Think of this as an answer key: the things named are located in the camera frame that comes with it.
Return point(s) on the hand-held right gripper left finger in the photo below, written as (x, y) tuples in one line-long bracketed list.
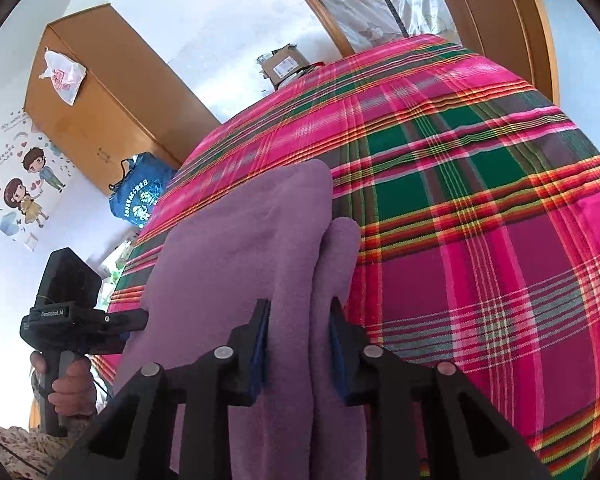
[(260, 355)]

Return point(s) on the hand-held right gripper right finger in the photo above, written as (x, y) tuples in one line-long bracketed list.
[(337, 355)]

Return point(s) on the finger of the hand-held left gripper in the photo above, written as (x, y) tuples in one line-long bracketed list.
[(127, 320)]

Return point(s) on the purple fleece pants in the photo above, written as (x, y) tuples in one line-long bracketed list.
[(240, 240)]

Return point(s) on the person's left forearm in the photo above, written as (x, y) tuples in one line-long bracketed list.
[(30, 452)]

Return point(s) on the person's left hand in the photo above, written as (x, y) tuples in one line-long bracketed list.
[(77, 390)]

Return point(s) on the blue printed tote bag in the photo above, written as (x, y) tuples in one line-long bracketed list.
[(140, 195)]

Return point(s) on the pink green plaid blanket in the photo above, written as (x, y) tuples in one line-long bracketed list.
[(455, 200)]

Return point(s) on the wooden wardrobe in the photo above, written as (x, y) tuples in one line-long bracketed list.
[(120, 90)]

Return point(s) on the white plastic bag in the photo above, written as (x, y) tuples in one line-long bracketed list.
[(62, 75)]

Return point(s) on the cardboard box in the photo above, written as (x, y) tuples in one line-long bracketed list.
[(282, 65)]

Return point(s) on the wooden door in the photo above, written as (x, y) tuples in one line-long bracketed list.
[(490, 25)]

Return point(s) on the cartoon wall sticker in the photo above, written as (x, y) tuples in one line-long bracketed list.
[(25, 185)]

